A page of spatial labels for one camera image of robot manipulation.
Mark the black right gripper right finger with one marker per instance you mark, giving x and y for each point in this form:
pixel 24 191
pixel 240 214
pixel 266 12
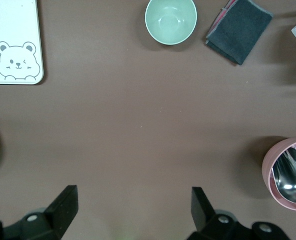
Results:
pixel 200 210

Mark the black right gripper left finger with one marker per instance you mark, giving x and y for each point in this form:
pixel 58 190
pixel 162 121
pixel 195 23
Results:
pixel 62 210

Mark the pink bowl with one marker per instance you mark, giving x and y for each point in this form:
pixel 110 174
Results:
pixel 269 172

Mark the metal scoop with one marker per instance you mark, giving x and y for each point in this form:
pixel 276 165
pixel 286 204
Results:
pixel 291 180

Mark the dark grey folded cloth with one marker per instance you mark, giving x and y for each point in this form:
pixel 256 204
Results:
pixel 240 30

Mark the cream tray with bear print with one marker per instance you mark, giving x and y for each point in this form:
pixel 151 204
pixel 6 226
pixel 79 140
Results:
pixel 12 25

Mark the pale green bowl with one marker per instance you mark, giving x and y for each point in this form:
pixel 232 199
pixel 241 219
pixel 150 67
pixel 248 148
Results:
pixel 170 20

